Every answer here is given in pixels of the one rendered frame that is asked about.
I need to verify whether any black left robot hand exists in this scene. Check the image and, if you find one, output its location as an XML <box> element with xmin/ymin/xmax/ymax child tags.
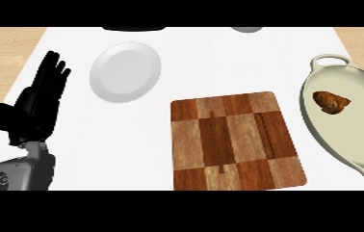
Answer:
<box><xmin>0</xmin><ymin>50</ymin><xmax>73</xmax><ymax>150</ymax></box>

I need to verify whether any checkered wooden cutting board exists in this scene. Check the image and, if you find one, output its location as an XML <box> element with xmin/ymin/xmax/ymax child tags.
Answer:
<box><xmin>169</xmin><ymin>90</ymin><xmax>310</xmax><ymax>192</ymax></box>

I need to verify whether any brown croissant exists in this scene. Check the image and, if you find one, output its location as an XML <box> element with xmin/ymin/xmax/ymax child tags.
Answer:
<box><xmin>311</xmin><ymin>90</ymin><xmax>353</xmax><ymax>116</ymax></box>

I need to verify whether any white oval plate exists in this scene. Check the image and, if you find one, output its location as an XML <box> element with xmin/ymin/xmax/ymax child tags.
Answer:
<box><xmin>89</xmin><ymin>41</ymin><xmax>165</xmax><ymax>104</ymax></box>

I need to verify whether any black object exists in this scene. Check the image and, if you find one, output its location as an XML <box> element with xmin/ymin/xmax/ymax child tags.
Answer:
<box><xmin>101</xmin><ymin>26</ymin><xmax>168</xmax><ymax>32</ymax></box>

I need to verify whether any grey round object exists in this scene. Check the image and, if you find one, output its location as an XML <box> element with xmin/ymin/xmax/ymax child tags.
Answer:
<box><xmin>231</xmin><ymin>26</ymin><xmax>265</xmax><ymax>34</ymax></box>

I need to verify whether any cream pot with handle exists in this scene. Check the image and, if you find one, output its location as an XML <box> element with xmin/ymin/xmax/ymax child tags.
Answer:
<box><xmin>299</xmin><ymin>53</ymin><xmax>364</xmax><ymax>177</ymax></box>

